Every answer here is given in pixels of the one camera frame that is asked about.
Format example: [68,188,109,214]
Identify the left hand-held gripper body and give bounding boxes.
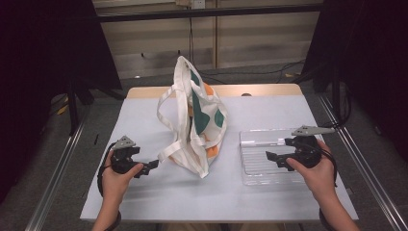
[110,135,142,176]

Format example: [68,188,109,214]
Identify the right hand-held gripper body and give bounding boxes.
[284,125,336,169]

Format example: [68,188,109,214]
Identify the white tote bag green orange shapes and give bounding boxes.
[156,55,229,179]

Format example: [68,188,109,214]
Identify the person's left hand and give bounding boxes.
[101,151,144,202]

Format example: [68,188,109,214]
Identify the person's right hand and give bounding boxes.
[285,140,337,204]

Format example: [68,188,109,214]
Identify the clear plastic tray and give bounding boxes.
[239,128,325,187]

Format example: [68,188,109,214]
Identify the light grey table mat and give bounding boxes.
[80,94,359,223]

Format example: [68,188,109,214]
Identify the black metal stand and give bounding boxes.
[65,78,97,137]

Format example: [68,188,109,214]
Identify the black curtain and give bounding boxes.
[301,0,408,163]
[0,0,123,204]

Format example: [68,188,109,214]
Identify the black horizontal bar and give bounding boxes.
[95,3,323,23]

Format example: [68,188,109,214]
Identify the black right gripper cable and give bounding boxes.
[316,141,339,225]

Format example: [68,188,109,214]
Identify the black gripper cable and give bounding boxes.
[316,141,339,225]
[96,141,122,231]

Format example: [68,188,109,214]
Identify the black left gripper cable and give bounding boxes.
[96,141,122,231]

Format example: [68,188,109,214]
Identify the bundle of black cables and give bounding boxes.
[320,82,352,135]

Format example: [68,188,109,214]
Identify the metal floor rail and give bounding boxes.
[317,92,408,231]
[24,105,90,231]

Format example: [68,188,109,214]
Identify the black floor cable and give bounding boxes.
[196,59,306,85]

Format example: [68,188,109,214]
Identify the black hanging wall cable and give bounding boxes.
[187,16,196,64]

